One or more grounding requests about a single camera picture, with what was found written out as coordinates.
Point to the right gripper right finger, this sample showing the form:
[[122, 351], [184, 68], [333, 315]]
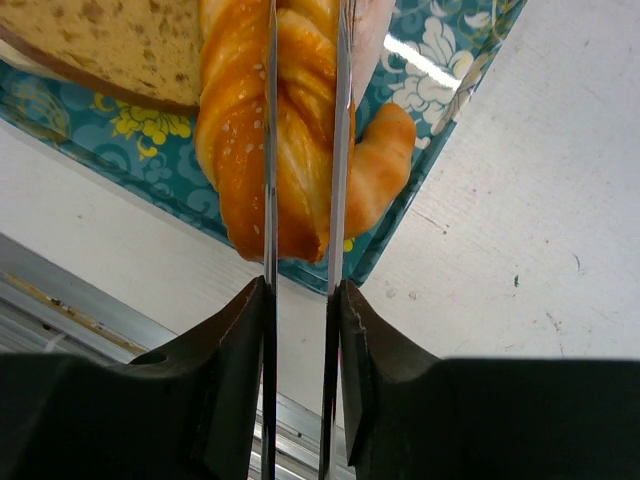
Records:
[[411, 415]]

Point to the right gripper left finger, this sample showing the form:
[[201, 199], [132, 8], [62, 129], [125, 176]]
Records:
[[185, 410]]

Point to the fake croissant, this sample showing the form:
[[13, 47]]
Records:
[[380, 168]]

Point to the twisted braided fake bread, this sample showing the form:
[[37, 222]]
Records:
[[229, 135]]

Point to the metal tongs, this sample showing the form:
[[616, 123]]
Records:
[[309, 112]]

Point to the white-edged fake bread slice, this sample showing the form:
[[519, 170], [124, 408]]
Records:
[[372, 20]]

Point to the pale round bread slice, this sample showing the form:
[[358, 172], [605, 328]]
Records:
[[19, 61]]

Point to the teal floral tray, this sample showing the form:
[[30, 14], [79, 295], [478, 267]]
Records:
[[434, 56]]

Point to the brown baguette slice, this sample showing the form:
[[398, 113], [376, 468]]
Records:
[[144, 52]]

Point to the aluminium frame rail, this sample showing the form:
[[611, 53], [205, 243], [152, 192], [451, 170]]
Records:
[[45, 308]]

